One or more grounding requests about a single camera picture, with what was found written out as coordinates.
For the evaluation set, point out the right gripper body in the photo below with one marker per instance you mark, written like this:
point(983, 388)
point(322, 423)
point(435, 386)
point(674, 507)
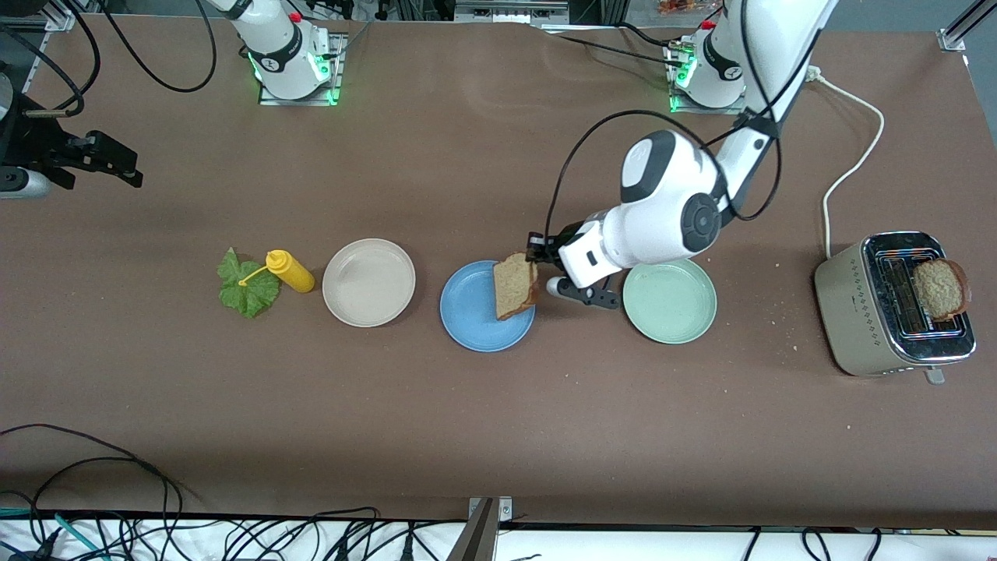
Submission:
point(37, 148)

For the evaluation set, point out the brown bread slice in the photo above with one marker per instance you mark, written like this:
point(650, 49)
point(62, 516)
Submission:
point(514, 288)
point(942, 290)

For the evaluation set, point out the green lettuce leaf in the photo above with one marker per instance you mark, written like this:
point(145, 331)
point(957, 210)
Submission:
point(249, 296)

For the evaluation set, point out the yellow squeeze bottle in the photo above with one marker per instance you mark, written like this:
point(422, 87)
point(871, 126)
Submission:
point(292, 271)

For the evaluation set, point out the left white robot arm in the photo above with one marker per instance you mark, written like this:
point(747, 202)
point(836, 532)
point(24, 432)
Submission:
point(662, 202)

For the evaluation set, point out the blue round plate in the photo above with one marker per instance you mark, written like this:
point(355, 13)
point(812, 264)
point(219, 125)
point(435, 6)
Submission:
point(467, 312)

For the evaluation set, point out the green round plate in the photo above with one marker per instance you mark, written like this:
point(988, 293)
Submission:
point(674, 308)

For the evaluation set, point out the beige round plate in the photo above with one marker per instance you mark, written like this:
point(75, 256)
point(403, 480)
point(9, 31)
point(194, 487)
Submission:
point(368, 282)

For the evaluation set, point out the grey metal mounting plate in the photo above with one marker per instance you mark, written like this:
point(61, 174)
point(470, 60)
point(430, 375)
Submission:
point(510, 11)

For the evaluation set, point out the orange snack packet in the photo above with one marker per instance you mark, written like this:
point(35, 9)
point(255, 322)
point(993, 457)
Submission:
point(679, 6)

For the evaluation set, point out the beige chrome toaster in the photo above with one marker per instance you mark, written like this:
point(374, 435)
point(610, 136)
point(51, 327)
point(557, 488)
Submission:
point(857, 312)

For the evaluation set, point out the white lower ledge board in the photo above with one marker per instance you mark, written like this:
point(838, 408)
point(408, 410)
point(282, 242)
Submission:
point(623, 548)

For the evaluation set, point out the aluminium profile beam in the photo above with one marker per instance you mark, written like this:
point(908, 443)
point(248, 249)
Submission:
point(473, 541)

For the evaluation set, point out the aluminium corner post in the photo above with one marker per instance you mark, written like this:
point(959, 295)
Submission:
point(952, 39)
point(61, 17)

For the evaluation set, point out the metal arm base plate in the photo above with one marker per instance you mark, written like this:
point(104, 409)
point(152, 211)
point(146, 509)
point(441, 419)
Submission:
point(701, 111)
point(296, 102)

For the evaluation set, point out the small metal corner bracket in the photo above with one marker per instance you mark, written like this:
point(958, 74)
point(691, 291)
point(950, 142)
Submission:
point(505, 508)

